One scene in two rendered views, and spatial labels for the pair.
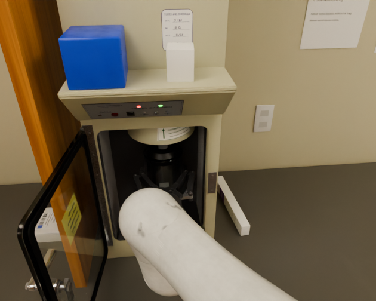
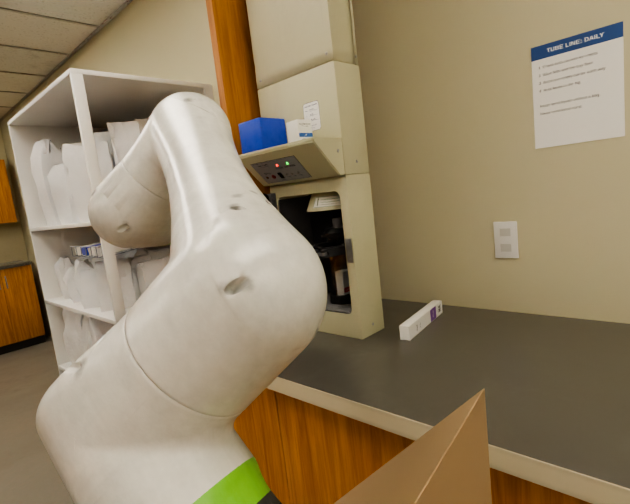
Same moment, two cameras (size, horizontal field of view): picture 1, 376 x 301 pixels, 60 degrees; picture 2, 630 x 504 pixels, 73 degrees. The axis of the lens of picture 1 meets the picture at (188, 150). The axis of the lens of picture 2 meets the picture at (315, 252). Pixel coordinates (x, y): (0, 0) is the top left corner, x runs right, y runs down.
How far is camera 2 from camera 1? 100 cm
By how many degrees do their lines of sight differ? 52
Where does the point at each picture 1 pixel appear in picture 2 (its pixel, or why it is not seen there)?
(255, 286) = not seen: hidden behind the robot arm
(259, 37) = (483, 142)
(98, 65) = (251, 136)
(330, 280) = (437, 382)
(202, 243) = not seen: hidden behind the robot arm
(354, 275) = (474, 388)
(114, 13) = (282, 113)
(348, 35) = (603, 122)
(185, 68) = (295, 133)
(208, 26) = (327, 109)
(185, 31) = (315, 116)
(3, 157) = not seen: hidden behind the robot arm
